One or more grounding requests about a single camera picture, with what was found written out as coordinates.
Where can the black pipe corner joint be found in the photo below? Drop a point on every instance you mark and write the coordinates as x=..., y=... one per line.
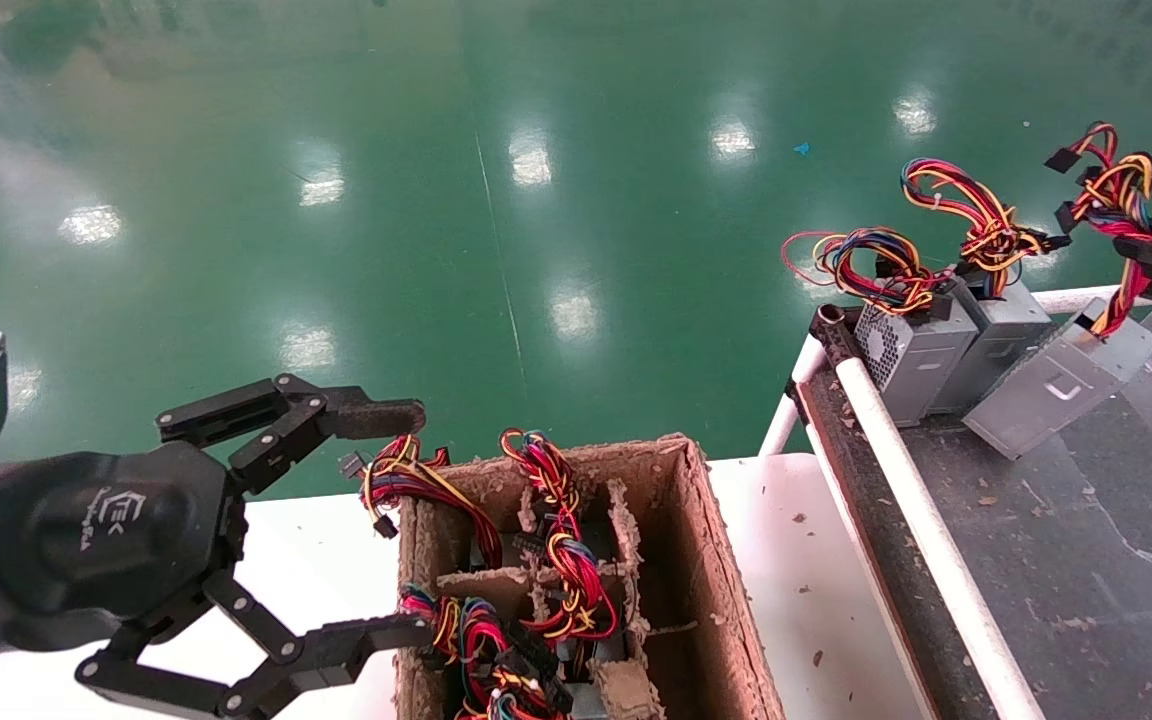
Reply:
x=836, y=335

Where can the white frame leg pipe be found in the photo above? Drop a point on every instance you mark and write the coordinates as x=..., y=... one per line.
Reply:
x=786, y=420

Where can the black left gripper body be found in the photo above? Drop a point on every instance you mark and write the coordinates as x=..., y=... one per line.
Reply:
x=86, y=530

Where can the pulp cardboard divider box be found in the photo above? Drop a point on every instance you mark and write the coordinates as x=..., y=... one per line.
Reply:
x=711, y=560

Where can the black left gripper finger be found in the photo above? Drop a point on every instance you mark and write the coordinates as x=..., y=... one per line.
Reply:
x=336, y=650
x=296, y=410

